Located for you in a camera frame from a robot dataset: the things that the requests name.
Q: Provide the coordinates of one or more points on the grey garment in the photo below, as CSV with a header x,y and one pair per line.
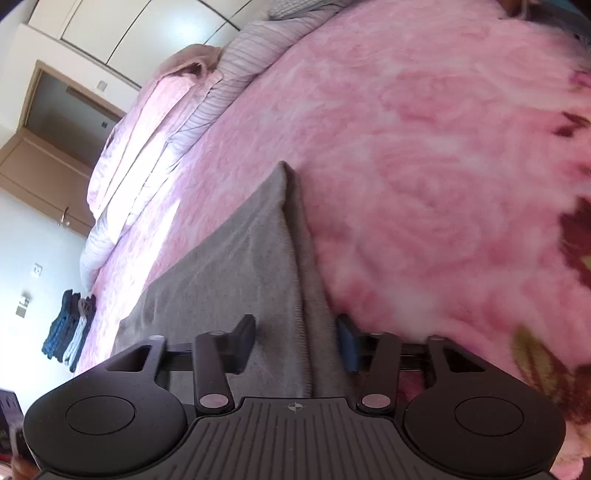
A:
x,y
240,267

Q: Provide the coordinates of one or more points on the folded brown garment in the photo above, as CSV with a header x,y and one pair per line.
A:
x,y
87,307

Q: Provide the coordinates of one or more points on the lilac striped quilt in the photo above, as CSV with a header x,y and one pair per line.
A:
x,y
240,74

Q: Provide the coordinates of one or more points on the dark box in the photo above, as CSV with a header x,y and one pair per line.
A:
x,y
9,420

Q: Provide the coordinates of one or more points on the pink floral blanket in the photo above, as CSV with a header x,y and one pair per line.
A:
x,y
415,161

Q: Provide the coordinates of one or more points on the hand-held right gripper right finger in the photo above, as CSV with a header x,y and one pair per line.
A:
x,y
348,345

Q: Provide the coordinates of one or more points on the grey patterned pillow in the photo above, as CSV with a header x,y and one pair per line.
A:
x,y
300,7

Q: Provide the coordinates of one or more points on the folded pink quilt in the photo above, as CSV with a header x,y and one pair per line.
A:
x,y
138,138

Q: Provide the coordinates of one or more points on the folded dark blue jeans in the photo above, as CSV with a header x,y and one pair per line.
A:
x,y
57,330

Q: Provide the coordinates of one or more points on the white wardrobe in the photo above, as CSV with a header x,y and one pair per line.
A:
x,y
138,32

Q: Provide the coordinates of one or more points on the wooden door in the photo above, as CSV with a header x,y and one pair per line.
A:
x,y
41,175

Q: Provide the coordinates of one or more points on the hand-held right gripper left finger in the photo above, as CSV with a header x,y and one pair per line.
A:
x,y
244,344

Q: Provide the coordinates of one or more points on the folded light blue jeans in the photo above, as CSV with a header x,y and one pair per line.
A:
x,y
77,339

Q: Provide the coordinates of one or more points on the blue cloth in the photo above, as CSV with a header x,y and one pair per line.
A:
x,y
563,21

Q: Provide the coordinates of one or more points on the beige blanket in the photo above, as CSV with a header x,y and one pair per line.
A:
x,y
187,60

